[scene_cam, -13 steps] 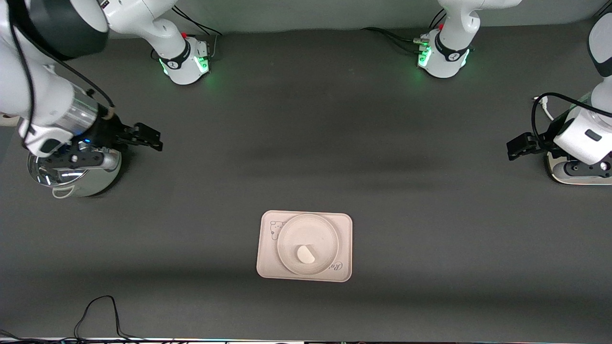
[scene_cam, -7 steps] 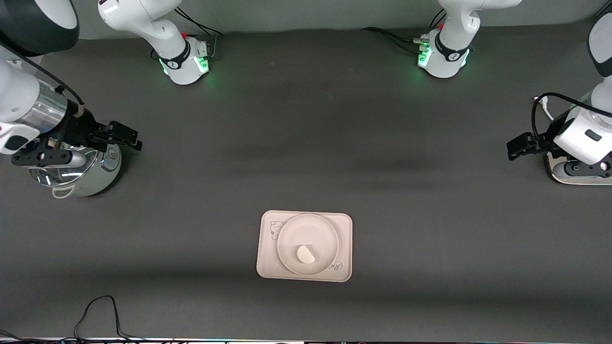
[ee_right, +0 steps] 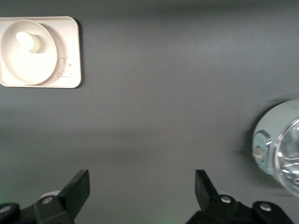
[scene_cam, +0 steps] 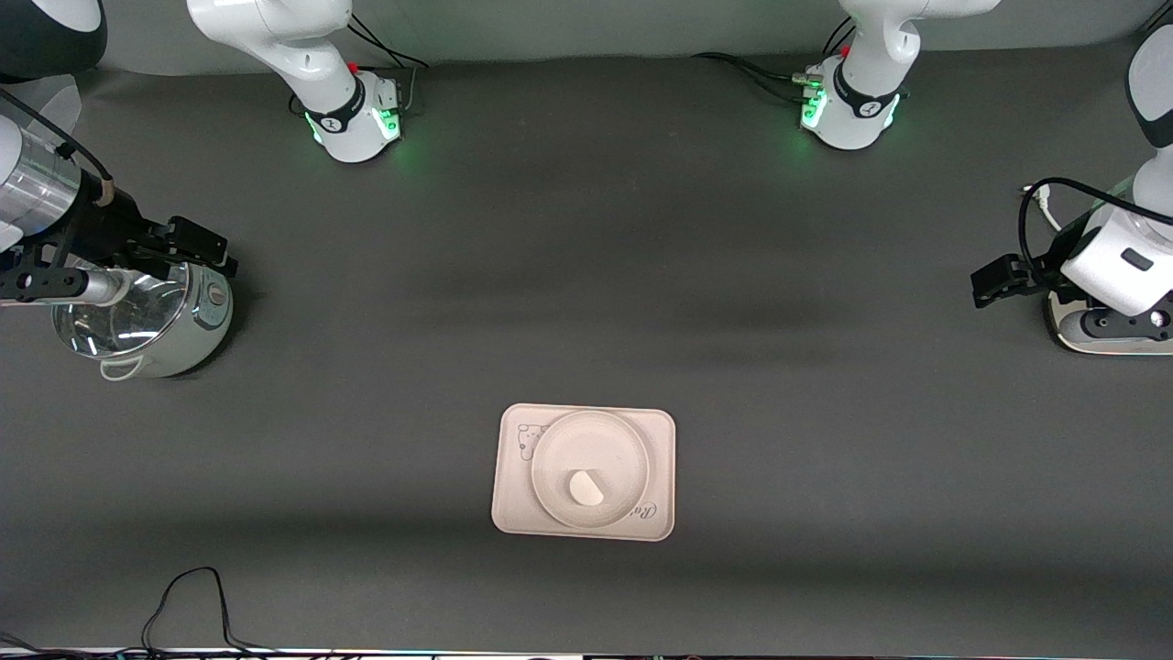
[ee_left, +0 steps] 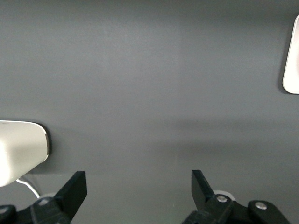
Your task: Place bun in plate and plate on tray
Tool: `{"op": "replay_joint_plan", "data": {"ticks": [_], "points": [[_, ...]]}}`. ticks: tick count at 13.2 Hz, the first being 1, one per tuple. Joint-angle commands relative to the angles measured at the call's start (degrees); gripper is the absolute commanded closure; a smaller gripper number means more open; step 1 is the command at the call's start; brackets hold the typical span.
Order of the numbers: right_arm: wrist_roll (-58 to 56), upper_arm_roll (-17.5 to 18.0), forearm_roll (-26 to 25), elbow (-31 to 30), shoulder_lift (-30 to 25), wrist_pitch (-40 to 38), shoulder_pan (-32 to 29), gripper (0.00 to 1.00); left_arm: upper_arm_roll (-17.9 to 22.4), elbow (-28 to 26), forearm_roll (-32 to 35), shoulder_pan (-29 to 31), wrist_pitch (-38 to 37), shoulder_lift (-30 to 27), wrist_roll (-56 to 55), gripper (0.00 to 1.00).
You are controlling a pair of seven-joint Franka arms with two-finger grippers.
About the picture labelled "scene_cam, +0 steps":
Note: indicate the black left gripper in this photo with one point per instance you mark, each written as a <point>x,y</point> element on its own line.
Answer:
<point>1044,271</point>

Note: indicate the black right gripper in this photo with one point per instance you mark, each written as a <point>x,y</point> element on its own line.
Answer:
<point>108,226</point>

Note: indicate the round cream plate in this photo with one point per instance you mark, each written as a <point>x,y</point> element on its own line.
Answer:
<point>586,440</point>

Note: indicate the white steamed bun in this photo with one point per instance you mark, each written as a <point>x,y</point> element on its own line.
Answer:
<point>586,489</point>

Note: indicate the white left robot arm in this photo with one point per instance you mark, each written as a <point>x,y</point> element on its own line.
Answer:
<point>857,101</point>

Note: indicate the cream tray with rabbit print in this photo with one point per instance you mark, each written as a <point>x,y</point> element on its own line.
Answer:
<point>509,513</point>

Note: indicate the steel pot with glass lid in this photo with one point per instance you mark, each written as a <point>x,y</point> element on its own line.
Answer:
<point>202,330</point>

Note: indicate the cream toaster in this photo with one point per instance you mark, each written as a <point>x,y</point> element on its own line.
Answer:
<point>1068,335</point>

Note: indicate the glass pot lid with knob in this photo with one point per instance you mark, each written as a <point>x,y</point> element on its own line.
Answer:
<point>119,325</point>

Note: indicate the grey translucent plastic cover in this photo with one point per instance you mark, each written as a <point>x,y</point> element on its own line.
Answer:
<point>66,101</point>

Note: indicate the dark metal frame bar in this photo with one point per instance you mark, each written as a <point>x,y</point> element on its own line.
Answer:
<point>1162,32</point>

